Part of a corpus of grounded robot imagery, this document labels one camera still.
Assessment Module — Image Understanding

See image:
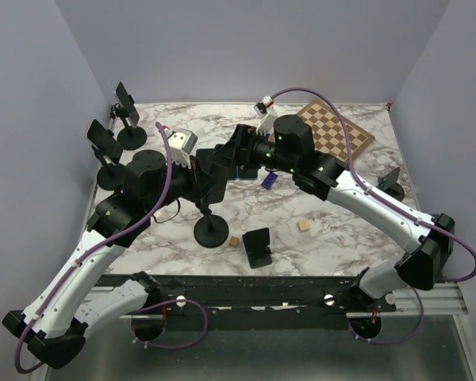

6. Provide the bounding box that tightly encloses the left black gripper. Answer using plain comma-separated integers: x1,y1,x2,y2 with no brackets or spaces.
146,152,219,213

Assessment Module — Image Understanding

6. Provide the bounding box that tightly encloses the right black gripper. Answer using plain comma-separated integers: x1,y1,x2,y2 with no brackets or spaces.
206,124,298,175

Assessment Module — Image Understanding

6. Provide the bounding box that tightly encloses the round stand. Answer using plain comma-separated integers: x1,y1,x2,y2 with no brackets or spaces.
112,103,148,151
194,200,229,248
92,147,125,191
378,167,405,202

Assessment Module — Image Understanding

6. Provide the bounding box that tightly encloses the black phone blue edge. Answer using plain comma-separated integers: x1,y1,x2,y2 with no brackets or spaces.
237,168,258,180

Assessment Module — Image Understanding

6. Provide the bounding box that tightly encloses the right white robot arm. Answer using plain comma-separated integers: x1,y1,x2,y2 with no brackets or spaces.
209,114,455,311

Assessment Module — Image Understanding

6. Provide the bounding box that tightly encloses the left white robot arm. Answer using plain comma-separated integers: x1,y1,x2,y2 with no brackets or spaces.
2,148,227,374

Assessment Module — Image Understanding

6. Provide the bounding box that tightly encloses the black folding phone stand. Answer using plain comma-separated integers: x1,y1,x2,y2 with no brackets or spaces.
242,228,272,269

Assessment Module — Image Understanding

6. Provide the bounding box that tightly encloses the purple lego brick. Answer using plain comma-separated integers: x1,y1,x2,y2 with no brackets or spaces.
261,172,278,190

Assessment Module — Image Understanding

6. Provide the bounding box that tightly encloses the brown wooden cube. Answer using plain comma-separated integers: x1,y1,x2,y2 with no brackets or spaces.
229,237,239,248

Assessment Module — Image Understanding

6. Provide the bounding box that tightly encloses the light wooden cube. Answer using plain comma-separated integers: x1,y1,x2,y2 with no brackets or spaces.
297,219,310,231

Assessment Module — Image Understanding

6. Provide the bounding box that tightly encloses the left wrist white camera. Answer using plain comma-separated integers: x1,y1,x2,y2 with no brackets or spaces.
166,129,198,168

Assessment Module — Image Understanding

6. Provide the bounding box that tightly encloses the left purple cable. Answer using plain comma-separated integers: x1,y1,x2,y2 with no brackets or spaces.
13,121,211,375

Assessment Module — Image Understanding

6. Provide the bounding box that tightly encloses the purple cable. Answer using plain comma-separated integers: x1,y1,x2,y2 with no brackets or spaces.
13,121,211,375
267,87,476,345

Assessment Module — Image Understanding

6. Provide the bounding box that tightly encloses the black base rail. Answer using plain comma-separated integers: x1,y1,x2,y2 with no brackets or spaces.
98,273,397,333

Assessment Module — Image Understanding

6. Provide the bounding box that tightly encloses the aluminium extrusion rail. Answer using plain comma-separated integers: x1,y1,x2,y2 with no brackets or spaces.
86,282,470,318

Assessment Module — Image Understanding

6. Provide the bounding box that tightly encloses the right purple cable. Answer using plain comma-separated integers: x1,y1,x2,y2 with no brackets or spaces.
267,87,476,345

